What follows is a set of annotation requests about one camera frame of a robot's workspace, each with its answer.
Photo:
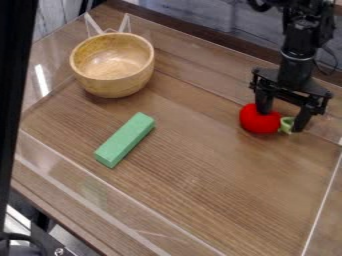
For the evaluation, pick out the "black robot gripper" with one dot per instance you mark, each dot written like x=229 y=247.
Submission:
x=307 y=95

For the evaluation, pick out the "red plush fruit green stem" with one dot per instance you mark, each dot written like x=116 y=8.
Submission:
x=265 y=123

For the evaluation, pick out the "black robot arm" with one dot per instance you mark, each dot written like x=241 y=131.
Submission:
x=309 y=25

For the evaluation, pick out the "green rectangular block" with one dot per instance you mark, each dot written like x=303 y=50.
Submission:
x=124 y=139

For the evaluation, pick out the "clear acrylic tray walls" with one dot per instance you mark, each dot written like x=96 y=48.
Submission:
x=202 y=189

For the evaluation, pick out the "wooden bowl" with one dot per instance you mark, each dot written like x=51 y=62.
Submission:
x=112 y=64

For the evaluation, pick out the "black vertical pole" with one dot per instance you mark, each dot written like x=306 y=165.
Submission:
x=18 y=16

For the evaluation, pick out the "black metal bracket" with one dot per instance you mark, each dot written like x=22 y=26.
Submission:
x=52 y=246

